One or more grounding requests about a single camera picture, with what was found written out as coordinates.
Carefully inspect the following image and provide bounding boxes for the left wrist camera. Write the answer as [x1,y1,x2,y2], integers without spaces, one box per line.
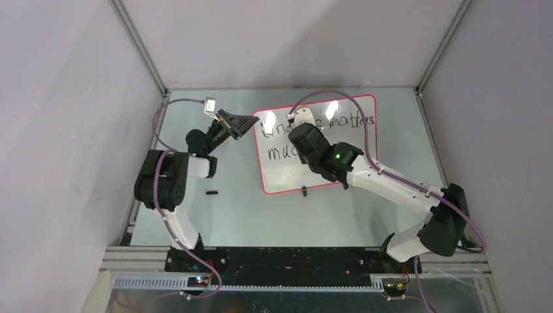
[203,97,218,120]

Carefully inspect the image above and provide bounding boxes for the circuit board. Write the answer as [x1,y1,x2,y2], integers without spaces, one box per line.
[383,283,408,297]
[187,276,211,288]

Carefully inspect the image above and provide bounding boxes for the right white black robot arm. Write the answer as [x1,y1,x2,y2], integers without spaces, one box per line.
[288,123,469,273]

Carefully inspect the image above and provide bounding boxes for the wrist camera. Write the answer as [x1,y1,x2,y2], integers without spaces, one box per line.
[286,108,316,128]
[203,97,218,120]

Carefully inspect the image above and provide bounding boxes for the purple cable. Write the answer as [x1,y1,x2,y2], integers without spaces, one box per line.
[290,89,488,313]
[151,98,223,313]

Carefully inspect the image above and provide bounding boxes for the aluminium frame profile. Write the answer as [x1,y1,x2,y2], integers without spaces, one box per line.
[98,246,170,275]

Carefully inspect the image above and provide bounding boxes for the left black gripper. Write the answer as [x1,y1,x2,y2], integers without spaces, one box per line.
[205,110,258,155]

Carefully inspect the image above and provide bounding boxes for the pink framed whiteboard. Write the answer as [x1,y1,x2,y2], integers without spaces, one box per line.
[253,94,378,194]

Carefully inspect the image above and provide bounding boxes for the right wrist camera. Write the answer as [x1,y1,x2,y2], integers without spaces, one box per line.
[286,108,316,128]

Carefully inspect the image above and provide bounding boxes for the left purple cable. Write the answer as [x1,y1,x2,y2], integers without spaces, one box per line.
[151,98,223,313]

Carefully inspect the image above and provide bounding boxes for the white object at corner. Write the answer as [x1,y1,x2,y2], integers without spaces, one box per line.
[81,271,113,313]

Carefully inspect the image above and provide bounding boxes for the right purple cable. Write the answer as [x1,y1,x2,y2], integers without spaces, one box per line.
[290,89,488,313]

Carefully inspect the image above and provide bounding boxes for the left circuit board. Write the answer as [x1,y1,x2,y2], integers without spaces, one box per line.
[187,276,211,288]

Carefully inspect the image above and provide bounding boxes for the right circuit board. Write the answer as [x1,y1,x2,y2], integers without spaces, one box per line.
[383,283,408,297]

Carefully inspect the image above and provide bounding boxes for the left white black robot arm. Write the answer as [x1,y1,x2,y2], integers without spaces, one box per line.
[134,110,260,272]

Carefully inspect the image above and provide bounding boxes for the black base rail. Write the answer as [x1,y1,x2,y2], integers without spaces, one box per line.
[164,247,421,288]

